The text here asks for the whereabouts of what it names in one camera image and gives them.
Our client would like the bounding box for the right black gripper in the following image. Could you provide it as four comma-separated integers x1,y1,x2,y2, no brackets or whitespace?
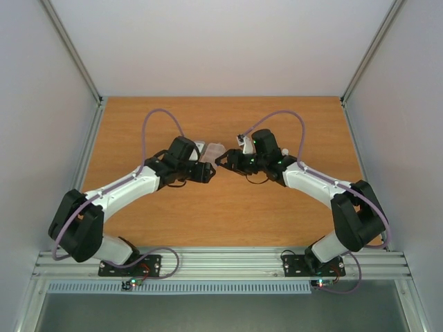
215,147,267,176

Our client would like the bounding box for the clear plastic pill organizer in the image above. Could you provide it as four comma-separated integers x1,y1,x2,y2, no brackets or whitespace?
200,142,226,167

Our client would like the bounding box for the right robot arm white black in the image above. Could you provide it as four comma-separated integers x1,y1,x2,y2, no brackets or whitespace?
215,129,388,275

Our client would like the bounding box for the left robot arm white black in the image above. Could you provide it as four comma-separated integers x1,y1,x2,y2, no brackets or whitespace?
48,136,215,275

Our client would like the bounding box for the left small circuit board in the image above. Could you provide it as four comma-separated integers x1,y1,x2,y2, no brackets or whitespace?
120,279,143,291

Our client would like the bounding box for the small circuit board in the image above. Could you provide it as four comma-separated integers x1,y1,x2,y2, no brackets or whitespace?
120,279,143,291
311,278,338,288

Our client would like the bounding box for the right small circuit board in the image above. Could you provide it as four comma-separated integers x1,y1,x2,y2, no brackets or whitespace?
311,278,338,288

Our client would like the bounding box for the aluminium front frame rail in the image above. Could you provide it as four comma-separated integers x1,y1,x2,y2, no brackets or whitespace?
32,247,412,281

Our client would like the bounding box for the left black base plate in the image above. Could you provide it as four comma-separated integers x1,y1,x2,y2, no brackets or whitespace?
98,255,162,277

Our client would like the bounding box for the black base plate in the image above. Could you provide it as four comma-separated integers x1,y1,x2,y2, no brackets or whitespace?
280,250,346,277
98,255,162,277

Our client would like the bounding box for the grey slotted cable duct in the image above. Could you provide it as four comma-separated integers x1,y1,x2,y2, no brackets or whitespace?
47,280,311,295

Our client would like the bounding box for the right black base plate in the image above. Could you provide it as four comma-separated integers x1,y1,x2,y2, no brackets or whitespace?
280,250,346,277

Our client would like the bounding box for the right aluminium corner post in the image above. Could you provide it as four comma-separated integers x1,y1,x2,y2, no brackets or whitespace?
340,0,406,108

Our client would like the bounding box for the aluminium corner post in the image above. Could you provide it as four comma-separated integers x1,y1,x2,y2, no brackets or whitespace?
39,0,102,105
340,0,406,108

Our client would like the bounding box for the left aluminium corner post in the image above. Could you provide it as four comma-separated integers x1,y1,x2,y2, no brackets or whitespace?
39,0,102,105

